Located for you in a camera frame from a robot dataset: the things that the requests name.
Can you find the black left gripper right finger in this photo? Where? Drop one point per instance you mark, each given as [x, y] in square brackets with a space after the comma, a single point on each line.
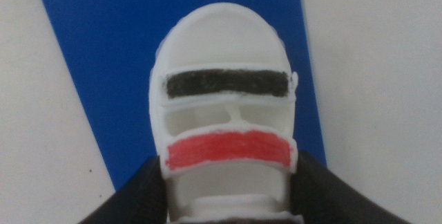
[328, 200]

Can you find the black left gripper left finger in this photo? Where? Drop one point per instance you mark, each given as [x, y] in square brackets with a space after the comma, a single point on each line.
[138, 200]

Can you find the white shoe black red stripes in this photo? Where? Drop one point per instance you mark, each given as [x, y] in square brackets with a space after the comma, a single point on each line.
[224, 113]

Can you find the blue rectangular mat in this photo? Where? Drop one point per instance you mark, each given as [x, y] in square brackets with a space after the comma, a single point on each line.
[110, 61]

